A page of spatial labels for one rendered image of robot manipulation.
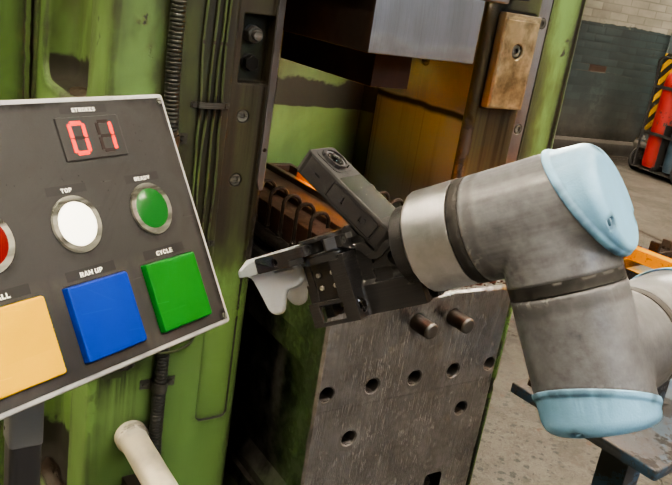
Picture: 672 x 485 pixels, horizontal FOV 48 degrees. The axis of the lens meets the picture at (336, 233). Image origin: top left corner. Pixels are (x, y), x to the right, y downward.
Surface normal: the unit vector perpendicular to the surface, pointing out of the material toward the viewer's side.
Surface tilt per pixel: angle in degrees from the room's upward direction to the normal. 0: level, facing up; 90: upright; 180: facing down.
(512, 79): 90
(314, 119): 90
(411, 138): 90
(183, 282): 60
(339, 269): 90
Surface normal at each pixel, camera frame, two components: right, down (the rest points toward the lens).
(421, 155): -0.83, 0.04
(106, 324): 0.80, -0.22
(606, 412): -0.17, 0.02
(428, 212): -0.60, -0.36
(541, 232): -0.45, 0.11
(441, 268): -0.32, 0.62
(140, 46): 0.53, 0.33
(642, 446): 0.15, -0.94
